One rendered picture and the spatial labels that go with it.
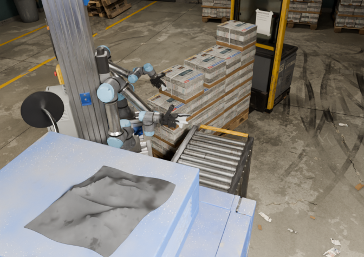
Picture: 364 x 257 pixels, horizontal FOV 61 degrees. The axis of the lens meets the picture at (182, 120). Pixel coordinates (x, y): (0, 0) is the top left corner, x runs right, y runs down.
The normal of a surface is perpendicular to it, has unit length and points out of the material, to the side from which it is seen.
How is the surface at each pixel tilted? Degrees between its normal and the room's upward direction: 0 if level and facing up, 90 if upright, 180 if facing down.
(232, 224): 0
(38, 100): 90
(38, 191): 0
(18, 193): 0
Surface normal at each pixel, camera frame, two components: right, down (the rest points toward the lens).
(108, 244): -0.14, -0.68
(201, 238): -0.03, -0.82
